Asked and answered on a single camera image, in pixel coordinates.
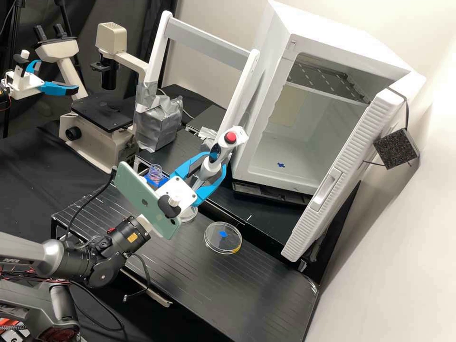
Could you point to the cream microscope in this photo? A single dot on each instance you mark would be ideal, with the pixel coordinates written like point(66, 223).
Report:
point(92, 128)

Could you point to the small bottle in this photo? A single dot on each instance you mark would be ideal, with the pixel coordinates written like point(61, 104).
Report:
point(155, 171)

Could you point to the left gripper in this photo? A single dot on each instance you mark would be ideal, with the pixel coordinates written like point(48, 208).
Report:
point(23, 83)

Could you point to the white incubator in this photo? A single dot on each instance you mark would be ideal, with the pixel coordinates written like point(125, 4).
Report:
point(320, 53)

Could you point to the right wrist camera phone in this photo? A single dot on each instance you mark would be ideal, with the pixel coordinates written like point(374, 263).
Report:
point(137, 189)

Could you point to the left phone holder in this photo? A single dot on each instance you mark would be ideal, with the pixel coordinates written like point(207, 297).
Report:
point(24, 54)

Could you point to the incubator door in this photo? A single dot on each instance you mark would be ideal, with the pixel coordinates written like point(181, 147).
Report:
point(356, 160)

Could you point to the petri dish lid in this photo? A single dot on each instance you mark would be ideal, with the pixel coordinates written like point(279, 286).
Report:
point(222, 240)

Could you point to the blue bottle holder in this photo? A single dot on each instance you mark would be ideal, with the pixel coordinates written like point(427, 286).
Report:
point(156, 183)

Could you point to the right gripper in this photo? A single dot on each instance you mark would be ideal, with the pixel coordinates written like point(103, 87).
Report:
point(181, 189)

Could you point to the petri dish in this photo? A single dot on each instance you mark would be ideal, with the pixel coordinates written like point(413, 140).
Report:
point(189, 215)

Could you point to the pipette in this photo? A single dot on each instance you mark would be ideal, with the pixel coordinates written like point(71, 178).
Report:
point(208, 167)

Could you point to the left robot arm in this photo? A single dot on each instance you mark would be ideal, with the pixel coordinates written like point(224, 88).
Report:
point(3, 94)

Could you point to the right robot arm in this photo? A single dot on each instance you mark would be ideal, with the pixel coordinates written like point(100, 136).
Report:
point(103, 256)

